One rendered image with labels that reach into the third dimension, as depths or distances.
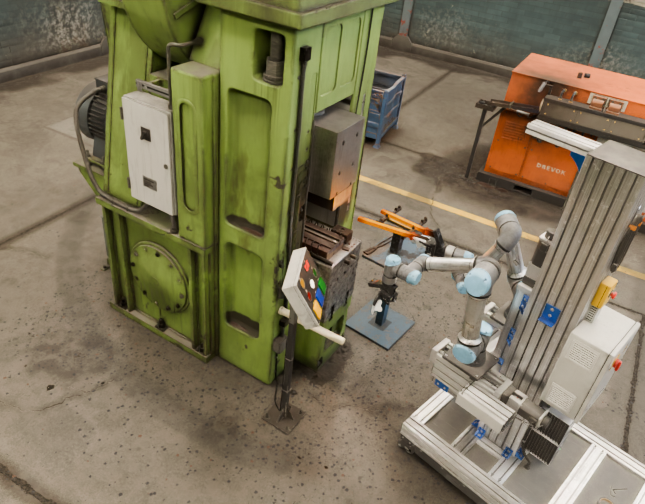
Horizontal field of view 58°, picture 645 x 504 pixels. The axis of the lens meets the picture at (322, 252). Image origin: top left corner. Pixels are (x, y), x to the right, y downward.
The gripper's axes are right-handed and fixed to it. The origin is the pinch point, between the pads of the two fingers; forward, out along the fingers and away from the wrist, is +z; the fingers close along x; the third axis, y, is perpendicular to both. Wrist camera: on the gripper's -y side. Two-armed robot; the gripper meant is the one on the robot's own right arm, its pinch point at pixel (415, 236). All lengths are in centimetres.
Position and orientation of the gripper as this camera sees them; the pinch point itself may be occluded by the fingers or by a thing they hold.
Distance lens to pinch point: 345.7
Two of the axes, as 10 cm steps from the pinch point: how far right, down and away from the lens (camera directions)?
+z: -8.5, -3.5, 4.0
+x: 5.3, -4.7, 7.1
